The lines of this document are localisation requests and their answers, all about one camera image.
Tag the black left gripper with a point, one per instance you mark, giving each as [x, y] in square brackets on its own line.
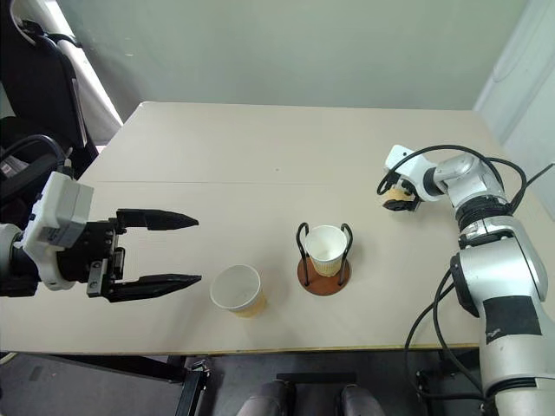
[76, 260]

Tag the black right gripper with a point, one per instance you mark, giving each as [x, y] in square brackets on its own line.
[414, 203]

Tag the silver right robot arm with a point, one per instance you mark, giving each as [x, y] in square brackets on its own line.
[498, 268]

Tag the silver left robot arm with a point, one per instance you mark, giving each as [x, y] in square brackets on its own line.
[13, 260]

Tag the black table leg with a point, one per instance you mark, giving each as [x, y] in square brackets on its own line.
[193, 385]

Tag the dark rounded shape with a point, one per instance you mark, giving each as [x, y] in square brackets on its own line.
[266, 398]
[360, 401]

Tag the black table crossbar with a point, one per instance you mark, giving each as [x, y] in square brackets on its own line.
[316, 378]

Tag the black office chair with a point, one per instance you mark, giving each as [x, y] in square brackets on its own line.
[34, 86]

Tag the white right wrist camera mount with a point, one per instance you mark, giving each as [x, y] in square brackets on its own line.
[412, 167]

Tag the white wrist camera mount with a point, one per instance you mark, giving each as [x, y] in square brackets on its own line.
[412, 167]
[56, 208]

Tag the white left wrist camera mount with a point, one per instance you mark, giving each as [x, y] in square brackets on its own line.
[56, 208]

